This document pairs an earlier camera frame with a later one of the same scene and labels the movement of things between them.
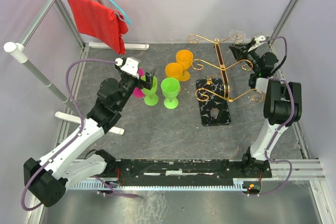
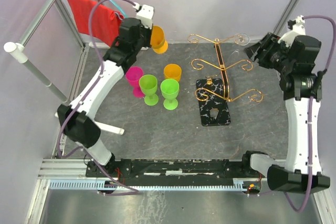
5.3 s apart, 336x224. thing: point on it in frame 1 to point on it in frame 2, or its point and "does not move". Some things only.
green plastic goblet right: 170,86 does not move
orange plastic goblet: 185,57 to 159,45
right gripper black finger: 240,52 to 253,51
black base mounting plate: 130,171 does not move
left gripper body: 128,84 to 146,36
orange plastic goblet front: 173,70 does not move
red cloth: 96,20 does not move
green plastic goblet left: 149,99 does not move
